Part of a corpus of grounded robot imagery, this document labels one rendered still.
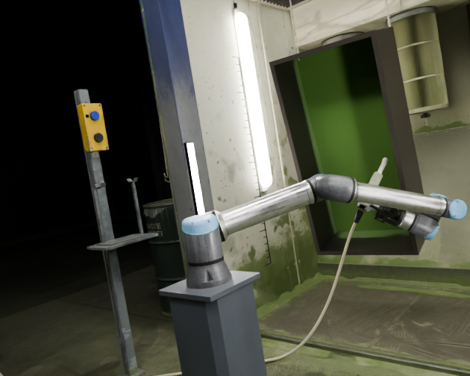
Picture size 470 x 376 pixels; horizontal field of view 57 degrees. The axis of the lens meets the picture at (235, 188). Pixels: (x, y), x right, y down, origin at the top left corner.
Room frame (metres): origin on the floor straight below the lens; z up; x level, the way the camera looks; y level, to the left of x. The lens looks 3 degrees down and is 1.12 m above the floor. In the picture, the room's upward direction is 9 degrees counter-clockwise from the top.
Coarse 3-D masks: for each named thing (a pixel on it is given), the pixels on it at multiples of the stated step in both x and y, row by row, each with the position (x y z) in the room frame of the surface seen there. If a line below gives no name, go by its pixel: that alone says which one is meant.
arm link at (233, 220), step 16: (320, 176) 1.97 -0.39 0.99; (272, 192) 2.00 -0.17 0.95; (288, 192) 1.96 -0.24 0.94; (304, 192) 1.96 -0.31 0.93; (240, 208) 1.94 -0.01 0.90; (256, 208) 1.93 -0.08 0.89; (272, 208) 1.94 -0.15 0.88; (288, 208) 1.95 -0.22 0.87; (224, 224) 1.90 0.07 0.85; (240, 224) 1.92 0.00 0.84; (256, 224) 1.96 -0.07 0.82; (224, 240) 1.93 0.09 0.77
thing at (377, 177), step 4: (384, 160) 2.36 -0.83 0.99; (388, 160) 2.38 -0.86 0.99; (384, 164) 2.34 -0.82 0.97; (380, 168) 2.30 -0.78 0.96; (376, 172) 2.24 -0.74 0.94; (380, 172) 2.27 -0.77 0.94; (372, 176) 2.22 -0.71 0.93; (376, 176) 2.22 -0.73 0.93; (380, 176) 2.22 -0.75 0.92; (372, 180) 2.19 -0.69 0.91; (376, 180) 2.19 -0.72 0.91; (380, 180) 2.21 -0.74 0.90; (372, 184) 2.15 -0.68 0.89; (376, 184) 2.16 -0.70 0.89; (360, 204) 2.03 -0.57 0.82; (364, 204) 2.02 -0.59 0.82; (368, 204) 2.02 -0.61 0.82; (360, 208) 2.05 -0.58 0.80; (364, 208) 2.03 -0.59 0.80; (360, 212) 2.17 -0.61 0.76; (356, 216) 2.21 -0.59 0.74; (360, 216) 2.19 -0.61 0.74; (356, 220) 2.21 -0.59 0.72
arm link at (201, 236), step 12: (192, 216) 1.82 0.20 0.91; (204, 216) 1.78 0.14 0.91; (192, 228) 1.71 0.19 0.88; (204, 228) 1.70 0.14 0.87; (216, 228) 1.74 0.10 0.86; (192, 240) 1.71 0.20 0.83; (204, 240) 1.70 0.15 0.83; (216, 240) 1.73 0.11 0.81; (192, 252) 1.71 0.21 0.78; (204, 252) 1.70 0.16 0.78; (216, 252) 1.72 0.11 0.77
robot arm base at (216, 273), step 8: (192, 264) 1.72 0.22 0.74; (200, 264) 1.70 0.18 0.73; (208, 264) 1.70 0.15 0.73; (216, 264) 1.72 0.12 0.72; (224, 264) 1.75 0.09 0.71; (192, 272) 1.72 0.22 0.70; (200, 272) 1.70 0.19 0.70; (208, 272) 1.70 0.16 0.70; (216, 272) 1.70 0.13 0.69; (224, 272) 1.72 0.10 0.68; (192, 280) 1.71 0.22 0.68; (200, 280) 1.69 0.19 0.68; (208, 280) 1.70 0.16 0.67; (216, 280) 1.69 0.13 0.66; (224, 280) 1.71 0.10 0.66; (192, 288) 1.70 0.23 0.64; (200, 288) 1.69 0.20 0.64
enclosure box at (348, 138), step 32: (384, 32) 2.24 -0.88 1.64; (288, 64) 2.65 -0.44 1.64; (320, 64) 2.67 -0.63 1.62; (352, 64) 2.56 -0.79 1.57; (384, 64) 2.18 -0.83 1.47; (288, 96) 2.60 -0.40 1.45; (320, 96) 2.73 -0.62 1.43; (352, 96) 2.62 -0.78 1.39; (384, 96) 2.18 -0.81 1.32; (288, 128) 2.52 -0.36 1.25; (320, 128) 2.79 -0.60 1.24; (352, 128) 2.67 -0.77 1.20; (384, 128) 2.57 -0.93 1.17; (320, 160) 2.85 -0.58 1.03; (352, 160) 2.73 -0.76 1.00; (416, 160) 2.49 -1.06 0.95; (320, 224) 2.75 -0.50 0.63; (352, 224) 2.86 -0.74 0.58; (384, 224) 2.74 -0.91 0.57
